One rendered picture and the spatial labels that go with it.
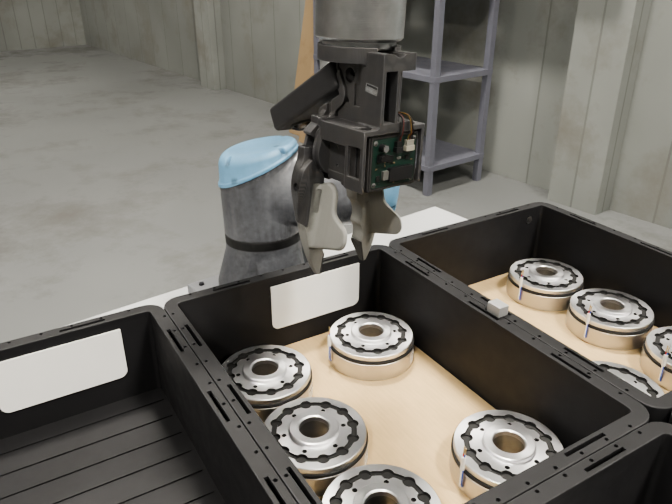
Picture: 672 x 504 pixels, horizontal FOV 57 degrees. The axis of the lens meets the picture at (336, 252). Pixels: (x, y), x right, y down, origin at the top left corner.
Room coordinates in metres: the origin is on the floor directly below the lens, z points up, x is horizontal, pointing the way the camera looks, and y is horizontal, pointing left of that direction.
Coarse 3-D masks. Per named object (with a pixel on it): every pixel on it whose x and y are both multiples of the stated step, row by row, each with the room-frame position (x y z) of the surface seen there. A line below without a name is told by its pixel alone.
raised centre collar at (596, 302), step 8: (600, 296) 0.71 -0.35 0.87; (608, 296) 0.71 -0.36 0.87; (616, 296) 0.71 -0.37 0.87; (592, 304) 0.70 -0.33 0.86; (600, 304) 0.69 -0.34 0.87; (624, 304) 0.69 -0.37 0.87; (600, 312) 0.68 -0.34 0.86; (608, 312) 0.67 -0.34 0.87; (616, 312) 0.67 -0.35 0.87; (624, 312) 0.67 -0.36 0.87
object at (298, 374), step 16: (240, 352) 0.59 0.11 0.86; (256, 352) 0.60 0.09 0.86; (272, 352) 0.60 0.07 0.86; (288, 352) 0.59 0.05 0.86; (224, 368) 0.56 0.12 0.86; (240, 368) 0.56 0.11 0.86; (288, 368) 0.56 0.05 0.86; (304, 368) 0.56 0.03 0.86; (240, 384) 0.53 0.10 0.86; (256, 384) 0.53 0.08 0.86; (272, 384) 0.53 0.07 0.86; (288, 384) 0.54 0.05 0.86; (304, 384) 0.53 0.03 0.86; (256, 400) 0.51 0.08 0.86; (272, 400) 0.51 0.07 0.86
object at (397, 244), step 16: (512, 208) 0.87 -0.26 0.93; (528, 208) 0.87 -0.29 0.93; (544, 208) 0.88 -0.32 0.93; (560, 208) 0.87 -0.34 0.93; (464, 224) 0.80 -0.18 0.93; (480, 224) 0.82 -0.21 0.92; (592, 224) 0.80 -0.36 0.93; (400, 240) 0.75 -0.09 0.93; (416, 240) 0.76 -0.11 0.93; (624, 240) 0.76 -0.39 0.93; (640, 240) 0.75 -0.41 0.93; (416, 256) 0.70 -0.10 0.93; (432, 272) 0.66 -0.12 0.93; (464, 288) 0.62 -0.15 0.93; (512, 320) 0.55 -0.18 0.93; (544, 336) 0.52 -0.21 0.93; (560, 352) 0.49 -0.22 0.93; (576, 352) 0.49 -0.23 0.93; (592, 368) 0.47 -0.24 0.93; (624, 384) 0.44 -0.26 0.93; (640, 400) 0.42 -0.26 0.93; (656, 400) 0.42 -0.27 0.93; (656, 416) 0.41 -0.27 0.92
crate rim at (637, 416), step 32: (352, 256) 0.70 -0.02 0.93; (224, 288) 0.62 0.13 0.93; (448, 288) 0.62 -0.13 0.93; (544, 352) 0.49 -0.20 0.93; (224, 384) 0.44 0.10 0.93; (608, 384) 0.44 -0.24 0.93; (256, 416) 0.40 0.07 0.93; (640, 416) 0.40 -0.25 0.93; (576, 448) 0.37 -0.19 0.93; (288, 480) 0.33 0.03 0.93; (512, 480) 0.33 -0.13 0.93; (544, 480) 0.33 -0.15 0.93
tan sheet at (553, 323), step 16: (480, 288) 0.80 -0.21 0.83; (496, 288) 0.80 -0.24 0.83; (512, 304) 0.75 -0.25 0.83; (528, 320) 0.71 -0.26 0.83; (544, 320) 0.71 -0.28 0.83; (560, 320) 0.71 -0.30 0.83; (560, 336) 0.67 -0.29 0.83; (576, 336) 0.67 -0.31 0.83; (592, 352) 0.64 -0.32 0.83; (608, 352) 0.64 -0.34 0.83; (624, 352) 0.64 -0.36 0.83; (640, 352) 0.64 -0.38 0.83; (640, 368) 0.60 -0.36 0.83
